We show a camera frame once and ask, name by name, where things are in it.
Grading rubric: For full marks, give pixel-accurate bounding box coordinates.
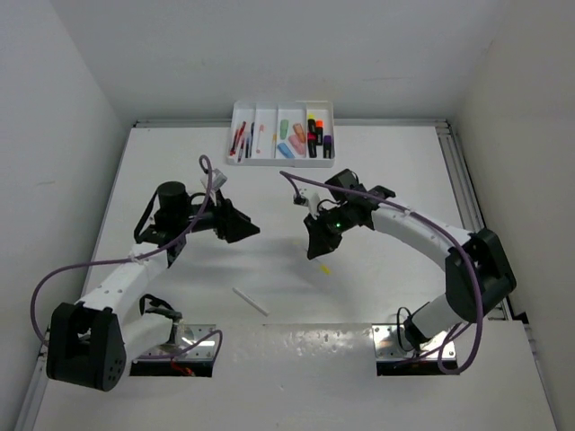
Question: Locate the pink tip clear pen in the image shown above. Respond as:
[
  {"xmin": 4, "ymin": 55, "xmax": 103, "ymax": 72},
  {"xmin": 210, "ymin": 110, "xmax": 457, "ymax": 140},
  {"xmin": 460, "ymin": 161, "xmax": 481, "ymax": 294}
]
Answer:
[{"xmin": 255, "ymin": 124, "xmax": 265, "ymax": 154}]

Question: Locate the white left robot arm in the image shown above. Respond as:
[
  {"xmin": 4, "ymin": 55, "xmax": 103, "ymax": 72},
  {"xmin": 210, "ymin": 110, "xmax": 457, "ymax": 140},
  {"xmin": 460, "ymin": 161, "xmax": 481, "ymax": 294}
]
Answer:
[{"xmin": 46, "ymin": 181, "xmax": 260, "ymax": 391}]

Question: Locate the white divided organizer tray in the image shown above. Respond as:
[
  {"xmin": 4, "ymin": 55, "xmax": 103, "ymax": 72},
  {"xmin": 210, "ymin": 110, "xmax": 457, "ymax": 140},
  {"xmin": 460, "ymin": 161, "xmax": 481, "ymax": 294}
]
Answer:
[{"xmin": 226, "ymin": 101, "xmax": 336, "ymax": 168}]

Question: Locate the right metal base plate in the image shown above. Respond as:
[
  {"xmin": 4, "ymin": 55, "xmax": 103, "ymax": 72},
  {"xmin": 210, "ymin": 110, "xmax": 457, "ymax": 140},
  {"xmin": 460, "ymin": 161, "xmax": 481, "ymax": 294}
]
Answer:
[{"xmin": 372, "ymin": 324, "xmax": 447, "ymax": 363}]

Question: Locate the white marker pen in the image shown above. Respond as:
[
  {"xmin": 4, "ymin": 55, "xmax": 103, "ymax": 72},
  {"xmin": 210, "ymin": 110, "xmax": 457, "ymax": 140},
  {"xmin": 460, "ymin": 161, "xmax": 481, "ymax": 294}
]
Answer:
[{"xmin": 232, "ymin": 287, "xmax": 270, "ymax": 316}]

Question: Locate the green eraser case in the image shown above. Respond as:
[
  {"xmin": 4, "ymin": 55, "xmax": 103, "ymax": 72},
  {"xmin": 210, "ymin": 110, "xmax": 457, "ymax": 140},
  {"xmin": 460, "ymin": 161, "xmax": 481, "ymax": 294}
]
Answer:
[{"xmin": 279, "ymin": 119, "xmax": 289, "ymax": 140}]

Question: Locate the red ballpoint pen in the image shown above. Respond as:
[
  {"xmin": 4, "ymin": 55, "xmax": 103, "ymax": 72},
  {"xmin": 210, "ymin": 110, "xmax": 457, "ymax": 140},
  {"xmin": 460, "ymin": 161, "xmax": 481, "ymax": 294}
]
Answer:
[{"xmin": 234, "ymin": 121, "xmax": 246, "ymax": 152}]

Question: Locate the orange eraser case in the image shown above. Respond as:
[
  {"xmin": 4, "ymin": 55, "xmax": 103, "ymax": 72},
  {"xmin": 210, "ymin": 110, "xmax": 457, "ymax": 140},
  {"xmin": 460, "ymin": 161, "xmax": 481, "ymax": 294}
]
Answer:
[{"xmin": 293, "ymin": 123, "xmax": 306, "ymax": 143}]

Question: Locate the metal base plate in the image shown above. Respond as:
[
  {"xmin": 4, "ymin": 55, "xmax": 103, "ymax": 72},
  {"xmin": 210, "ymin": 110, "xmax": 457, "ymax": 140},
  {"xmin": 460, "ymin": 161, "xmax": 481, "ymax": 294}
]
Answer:
[
  {"xmin": 146, "ymin": 324, "xmax": 222, "ymax": 362},
  {"xmin": 372, "ymin": 324, "xmax": 447, "ymax": 363}
]

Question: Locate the blue eraser case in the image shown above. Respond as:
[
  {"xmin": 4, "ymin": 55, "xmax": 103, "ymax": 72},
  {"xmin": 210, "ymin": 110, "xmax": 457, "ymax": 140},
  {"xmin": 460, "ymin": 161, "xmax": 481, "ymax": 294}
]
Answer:
[{"xmin": 278, "ymin": 142, "xmax": 295, "ymax": 159}]

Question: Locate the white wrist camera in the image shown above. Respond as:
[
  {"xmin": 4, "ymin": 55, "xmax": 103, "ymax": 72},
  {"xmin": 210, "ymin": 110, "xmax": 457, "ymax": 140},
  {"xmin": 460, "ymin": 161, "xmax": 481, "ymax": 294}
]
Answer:
[
  {"xmin": 201, "ymin": 169, "xmax": 227, "ymax": 193},
  {"xmin": 293, "ymin": 189, "xmax": 320, "ymax": 219}
]

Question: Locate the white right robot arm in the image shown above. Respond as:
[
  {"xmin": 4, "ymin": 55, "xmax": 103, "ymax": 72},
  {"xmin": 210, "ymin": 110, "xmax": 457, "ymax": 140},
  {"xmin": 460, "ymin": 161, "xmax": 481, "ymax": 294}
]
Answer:
[{"xmin": 294, "ymin": 169, "xmax": 517, "ymax": 348}]

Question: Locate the yellow cap black highlighter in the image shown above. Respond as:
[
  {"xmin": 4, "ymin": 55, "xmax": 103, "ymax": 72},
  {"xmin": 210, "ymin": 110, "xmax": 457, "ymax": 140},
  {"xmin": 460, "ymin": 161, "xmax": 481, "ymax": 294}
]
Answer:
[{"xmin": 307, "ymin": 115, "xmax": 316, "ymax": 135}]

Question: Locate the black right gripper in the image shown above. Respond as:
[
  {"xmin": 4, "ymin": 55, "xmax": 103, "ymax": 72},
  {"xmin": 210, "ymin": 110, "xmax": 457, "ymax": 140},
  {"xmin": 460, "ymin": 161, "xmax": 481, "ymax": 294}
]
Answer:
[{"xmin": 304, "ymin": 204, "xmax": 353, "ymax": 259}]

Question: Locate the orange cap highlighter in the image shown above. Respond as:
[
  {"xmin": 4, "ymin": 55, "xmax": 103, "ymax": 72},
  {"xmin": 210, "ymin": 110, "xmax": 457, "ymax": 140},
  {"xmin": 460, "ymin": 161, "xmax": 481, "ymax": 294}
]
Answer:
[{"xmin": 315, "ymin": 119, "xmax": 323, "ymax": 143}]

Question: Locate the dark red gel pen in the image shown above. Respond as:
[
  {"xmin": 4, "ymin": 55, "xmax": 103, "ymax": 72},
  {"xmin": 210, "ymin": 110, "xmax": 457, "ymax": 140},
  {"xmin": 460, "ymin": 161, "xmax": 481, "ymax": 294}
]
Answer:
[{"xmin": 237, "ymin": 137, "xmax": 245, "ymax": 163}]

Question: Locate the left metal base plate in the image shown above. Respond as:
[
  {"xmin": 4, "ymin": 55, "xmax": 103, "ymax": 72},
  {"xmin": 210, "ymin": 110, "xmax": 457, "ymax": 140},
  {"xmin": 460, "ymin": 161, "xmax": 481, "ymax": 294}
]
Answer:
[{"xmin": 146, "ymin": 324, "xmax": 222, "ymax": 362}]

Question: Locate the blue ballpoint pen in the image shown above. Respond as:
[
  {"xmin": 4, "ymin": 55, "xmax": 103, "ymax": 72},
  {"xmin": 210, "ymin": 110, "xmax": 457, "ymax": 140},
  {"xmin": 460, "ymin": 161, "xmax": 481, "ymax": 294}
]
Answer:
[{"xmin": 246, "ymin": 122, "xmax": 255, "ymax": 153}]

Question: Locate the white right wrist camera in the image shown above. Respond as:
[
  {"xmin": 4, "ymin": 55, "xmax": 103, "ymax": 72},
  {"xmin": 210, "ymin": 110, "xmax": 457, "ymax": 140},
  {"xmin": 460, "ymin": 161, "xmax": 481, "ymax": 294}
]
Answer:
[{"xmin": 293, "ymin": 189, "xmax": 320, "ymax": 219}]

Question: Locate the pink cap black highlighter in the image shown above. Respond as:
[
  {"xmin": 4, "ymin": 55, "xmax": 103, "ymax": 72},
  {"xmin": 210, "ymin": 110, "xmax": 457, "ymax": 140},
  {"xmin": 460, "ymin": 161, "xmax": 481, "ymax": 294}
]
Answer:
[{"xmin": 307, "ymin": 132, "xmax": 317, "ymax": 159}]

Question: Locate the purple cap black highlighter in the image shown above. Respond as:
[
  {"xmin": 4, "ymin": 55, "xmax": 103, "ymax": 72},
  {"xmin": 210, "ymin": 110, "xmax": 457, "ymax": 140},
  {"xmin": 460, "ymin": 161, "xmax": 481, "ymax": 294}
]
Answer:
[{"xmin": 323, "ymin": 135, "xmax": 333, "ymax": 159}]

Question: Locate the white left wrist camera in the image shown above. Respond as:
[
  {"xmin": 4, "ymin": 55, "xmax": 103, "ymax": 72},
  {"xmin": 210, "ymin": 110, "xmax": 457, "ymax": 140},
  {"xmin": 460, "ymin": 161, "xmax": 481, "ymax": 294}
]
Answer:
[{"xmin": 201, "ymin": 169, "xmax": 227, "ymax": 193}]

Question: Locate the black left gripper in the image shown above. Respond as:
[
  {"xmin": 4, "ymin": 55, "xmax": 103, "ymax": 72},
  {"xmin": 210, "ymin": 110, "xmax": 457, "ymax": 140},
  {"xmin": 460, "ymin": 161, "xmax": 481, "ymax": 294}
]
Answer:
[{"xmin": 177, "ymin": 188, "xmax": 260, "ymax": 242}]

